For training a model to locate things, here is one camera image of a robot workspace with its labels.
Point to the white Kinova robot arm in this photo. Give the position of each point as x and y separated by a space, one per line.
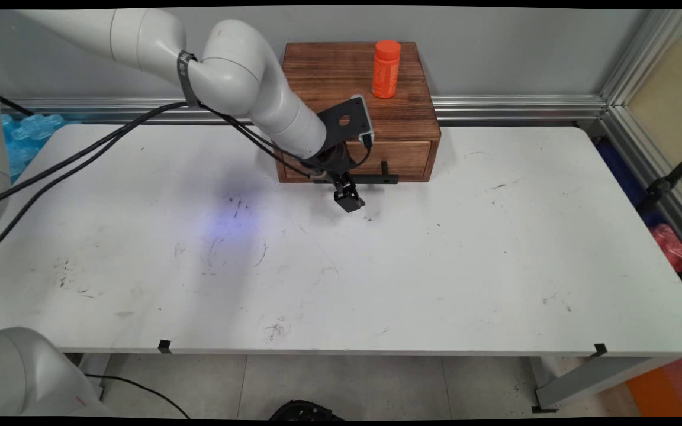
240 65

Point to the dark blue box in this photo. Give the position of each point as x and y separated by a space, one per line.
622 171

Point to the orange plastic bottle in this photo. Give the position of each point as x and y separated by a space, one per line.
386 68

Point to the grey table leg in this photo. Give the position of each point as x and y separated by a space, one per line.
95 367
584 381

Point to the blue bubble wrap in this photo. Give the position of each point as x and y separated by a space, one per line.
30 136

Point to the black round floor object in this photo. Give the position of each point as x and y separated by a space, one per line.
305 410

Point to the red plastic bag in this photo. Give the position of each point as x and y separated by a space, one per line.
669 245

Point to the orange box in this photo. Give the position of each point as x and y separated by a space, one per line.
666 387

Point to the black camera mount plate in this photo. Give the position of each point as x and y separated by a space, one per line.
332 127

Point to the black tripod leg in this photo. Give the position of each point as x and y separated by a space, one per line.
672 177

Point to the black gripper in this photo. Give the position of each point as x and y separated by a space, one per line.
332 161

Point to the aluminium frame post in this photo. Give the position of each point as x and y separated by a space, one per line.
637 53

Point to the black tape piece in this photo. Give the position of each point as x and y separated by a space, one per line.
599 350
164 346

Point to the brown wooden cabinet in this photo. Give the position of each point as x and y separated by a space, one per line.
329 77

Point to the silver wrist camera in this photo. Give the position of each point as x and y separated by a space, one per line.
366 115

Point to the aluminium frame rail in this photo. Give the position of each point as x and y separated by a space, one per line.
495 109
643 160

